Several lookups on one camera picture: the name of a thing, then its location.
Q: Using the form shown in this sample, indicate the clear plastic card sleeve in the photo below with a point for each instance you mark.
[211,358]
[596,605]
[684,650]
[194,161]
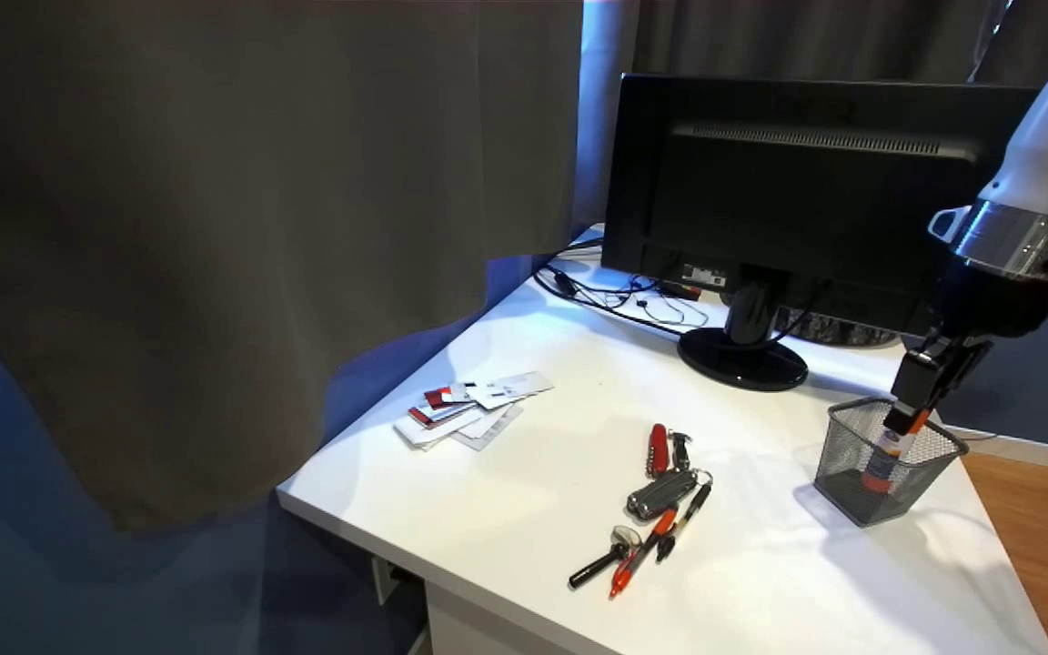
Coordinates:
[489,428]

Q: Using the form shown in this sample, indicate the white card with red print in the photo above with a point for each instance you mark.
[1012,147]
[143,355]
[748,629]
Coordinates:
[439,405]

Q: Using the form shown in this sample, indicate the plain white card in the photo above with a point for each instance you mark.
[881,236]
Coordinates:
[423,429]

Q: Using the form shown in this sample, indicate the white card with small print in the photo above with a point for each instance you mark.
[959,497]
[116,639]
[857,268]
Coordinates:
[506,392]

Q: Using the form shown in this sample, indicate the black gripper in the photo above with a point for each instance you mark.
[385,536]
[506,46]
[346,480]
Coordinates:
[937,369]

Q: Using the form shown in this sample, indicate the black pen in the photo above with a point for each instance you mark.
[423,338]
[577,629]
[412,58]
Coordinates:
[686,515]

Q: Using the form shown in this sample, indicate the small black tool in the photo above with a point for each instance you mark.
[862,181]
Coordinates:
[679,451]

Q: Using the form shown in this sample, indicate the orange capped glue stick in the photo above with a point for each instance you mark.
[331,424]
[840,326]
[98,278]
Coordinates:
[881,469]

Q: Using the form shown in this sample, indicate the small black flat device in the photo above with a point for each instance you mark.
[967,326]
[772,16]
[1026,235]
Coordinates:
[661,493]

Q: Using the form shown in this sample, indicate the red pocket tool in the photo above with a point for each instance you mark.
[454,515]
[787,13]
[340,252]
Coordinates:
[656,447]

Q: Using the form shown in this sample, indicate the black monitor with round stand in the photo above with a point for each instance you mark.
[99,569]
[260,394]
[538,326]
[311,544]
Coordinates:
[792,206]

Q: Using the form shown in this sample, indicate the black marker with white band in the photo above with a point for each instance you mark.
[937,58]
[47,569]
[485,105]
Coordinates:
[604,563]

